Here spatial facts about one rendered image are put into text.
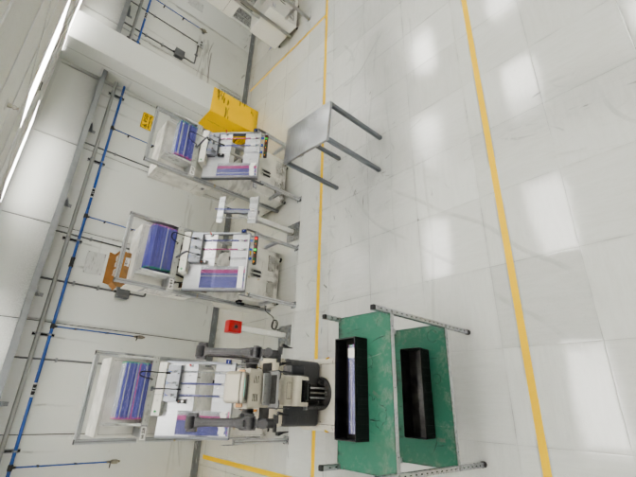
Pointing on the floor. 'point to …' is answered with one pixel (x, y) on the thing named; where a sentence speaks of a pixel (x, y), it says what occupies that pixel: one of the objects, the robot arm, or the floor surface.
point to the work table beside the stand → (317, 126)
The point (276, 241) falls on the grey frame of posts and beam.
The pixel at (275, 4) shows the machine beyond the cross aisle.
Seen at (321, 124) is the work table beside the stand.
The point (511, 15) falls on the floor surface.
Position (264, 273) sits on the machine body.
